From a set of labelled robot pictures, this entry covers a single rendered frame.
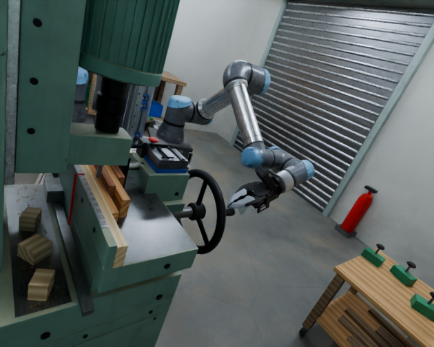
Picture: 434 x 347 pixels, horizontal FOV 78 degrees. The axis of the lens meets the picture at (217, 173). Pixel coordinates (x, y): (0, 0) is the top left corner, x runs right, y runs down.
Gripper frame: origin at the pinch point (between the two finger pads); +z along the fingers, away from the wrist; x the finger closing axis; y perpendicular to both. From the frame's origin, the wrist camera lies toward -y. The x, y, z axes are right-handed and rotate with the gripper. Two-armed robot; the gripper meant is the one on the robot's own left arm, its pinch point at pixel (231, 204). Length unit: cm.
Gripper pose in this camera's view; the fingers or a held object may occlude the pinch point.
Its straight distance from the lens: 87.6
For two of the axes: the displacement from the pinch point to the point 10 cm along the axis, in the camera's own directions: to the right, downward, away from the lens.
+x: -5.2, -5.5, 6.5
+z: -8.5, 3.9, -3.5
